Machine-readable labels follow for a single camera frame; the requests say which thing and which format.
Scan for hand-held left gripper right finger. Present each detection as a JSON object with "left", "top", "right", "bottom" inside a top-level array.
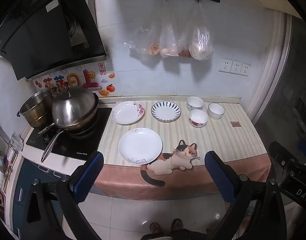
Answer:
[{"left": 204, "top": 151, "right": 287, "bottom": 240}]

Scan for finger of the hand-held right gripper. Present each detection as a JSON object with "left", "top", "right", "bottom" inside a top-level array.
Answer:
[{"left": 268, "top": 141, "right": 300, "bottom": 180}]

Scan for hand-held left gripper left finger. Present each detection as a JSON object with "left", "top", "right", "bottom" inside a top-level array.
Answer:
[{"left": 18, "top": 151, "right": 105, "bottom": 240}]

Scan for blue patterned white bowl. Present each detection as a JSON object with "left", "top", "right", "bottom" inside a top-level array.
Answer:
[{"left": 186, "top": 96, "right": 205, "bottom": 112}]

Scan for black gas stove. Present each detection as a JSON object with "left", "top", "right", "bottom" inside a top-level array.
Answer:
[{"left": 25, "top": 107, "right": 113, "bottom": 159}]

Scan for striped cat print tablecloth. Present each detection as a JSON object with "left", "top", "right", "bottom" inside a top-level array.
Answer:
[{"left": 94, "top": 96, "right": 272, "bottom": 202}]

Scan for grey floral white plate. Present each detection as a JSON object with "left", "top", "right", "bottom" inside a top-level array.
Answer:
[{"left": 118, "top": 128, "right": 163, "bottom": 165}]

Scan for red floral white bowl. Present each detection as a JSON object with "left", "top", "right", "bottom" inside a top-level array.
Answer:
[{"left": 189, "top": 109, "right": 209, "bottom": 128}]

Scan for person's right foot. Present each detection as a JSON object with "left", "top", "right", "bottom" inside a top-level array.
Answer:
[{"left": 171, "top": 219, "right": 184, "bottom": 232}]

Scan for blue kitchen cabinet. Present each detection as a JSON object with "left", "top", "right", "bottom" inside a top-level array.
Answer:
[{"left": 12, "top": 159, "right": 64, "bottom": 238}]

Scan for black rimmed white bowl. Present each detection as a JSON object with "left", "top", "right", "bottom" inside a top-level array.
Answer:
[{"left": 208, "top": 103, "right": 225, "bottom": 120}]

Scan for steel wok lid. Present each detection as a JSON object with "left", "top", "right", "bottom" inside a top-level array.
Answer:
[{"left": 51, "top": 85, "right": 98, "bottom": 127}]

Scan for pink floral white plate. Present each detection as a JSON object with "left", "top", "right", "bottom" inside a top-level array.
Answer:
[{"left": 111, "top": 101, "right": 145, "bottom": 125}]

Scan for blue striped white plate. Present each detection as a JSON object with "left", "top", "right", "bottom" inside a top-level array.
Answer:
[{"left": 151, "top": 100, "right": 181, "bottom": 122}]

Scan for steel stock pot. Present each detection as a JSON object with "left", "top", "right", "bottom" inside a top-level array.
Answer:
[{"left": 17, "top": 88, "right": 55, "bottom": 129}]

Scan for clear plastic bag red contents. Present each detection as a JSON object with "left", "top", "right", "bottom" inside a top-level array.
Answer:
[{"left": 178, "top": 27, "right": 191, "bottom": 58}]

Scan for large clear plastic bag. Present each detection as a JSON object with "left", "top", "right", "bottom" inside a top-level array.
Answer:
[{"left": 189, "top": 4, "right": 214, "bottom": 61}]

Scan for clear plastic bag with eggs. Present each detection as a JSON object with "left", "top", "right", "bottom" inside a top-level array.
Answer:
[{"left": 159, "top": 2, "right": 180, "bottom": 59}]

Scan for black range hood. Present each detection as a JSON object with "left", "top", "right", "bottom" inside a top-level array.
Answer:
[{"left": 0, "top": 0, "right": 109, "bottom": 81}]

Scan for steel wok with long handle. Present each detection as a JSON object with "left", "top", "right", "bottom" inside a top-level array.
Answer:
[{"left": 38, "top": 97, "right": 100, "bottom": 163}]

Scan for white door frame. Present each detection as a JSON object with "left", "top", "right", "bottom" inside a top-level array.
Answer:
[{"left": 250, "top": 12, "right": 293, "bottom": 123}]

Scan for white wall socket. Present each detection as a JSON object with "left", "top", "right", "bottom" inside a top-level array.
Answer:
[
  {"left": 219, "top": 58, "right": 233, "bottom": 73},
  {"left": 230, "top": 60, "right": 243, "bottom": 75},
  {"left": 240, "top": 63, "right": 251, "bottom": 77}
]

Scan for colourful wall stickers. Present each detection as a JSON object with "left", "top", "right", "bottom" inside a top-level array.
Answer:
[{"left": 34, "top": 64, "right": 116, "bottom": 97}]

